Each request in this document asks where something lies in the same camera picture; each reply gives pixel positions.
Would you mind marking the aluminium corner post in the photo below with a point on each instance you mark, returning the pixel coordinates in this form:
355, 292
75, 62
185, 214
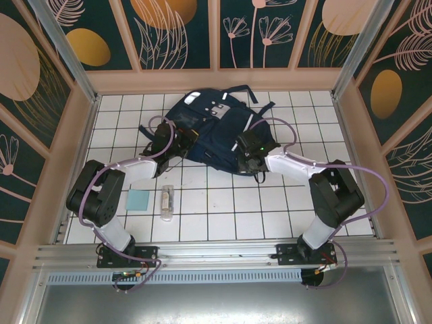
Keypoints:
360, 50
65, 50

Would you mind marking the small circuit board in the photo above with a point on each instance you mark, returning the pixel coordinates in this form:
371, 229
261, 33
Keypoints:
130, 275

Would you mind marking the clear pencil case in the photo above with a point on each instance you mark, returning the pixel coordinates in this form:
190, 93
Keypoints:
167, 202

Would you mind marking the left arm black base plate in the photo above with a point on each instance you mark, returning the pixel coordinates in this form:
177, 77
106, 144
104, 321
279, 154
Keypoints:
148, 253

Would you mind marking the yellow power connector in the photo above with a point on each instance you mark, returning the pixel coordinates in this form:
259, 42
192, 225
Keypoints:
325, 268

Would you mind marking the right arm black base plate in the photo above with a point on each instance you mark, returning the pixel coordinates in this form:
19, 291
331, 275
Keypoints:
285, 253

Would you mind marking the navy blue backpack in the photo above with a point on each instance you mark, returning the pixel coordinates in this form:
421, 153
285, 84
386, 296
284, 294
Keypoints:
216, 135

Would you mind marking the grey metal sheet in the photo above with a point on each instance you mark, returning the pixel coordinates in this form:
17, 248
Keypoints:
216, 303

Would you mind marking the aluminium mounting rail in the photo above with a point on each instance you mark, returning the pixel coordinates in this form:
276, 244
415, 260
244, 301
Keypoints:
216, 251

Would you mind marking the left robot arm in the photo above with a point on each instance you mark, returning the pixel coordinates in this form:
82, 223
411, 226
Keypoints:
114, 233

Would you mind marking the light blue sticky note pad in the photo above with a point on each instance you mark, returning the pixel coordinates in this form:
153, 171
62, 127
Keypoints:
137, 200

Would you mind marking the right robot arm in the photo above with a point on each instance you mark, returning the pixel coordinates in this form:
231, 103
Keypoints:
293, 165

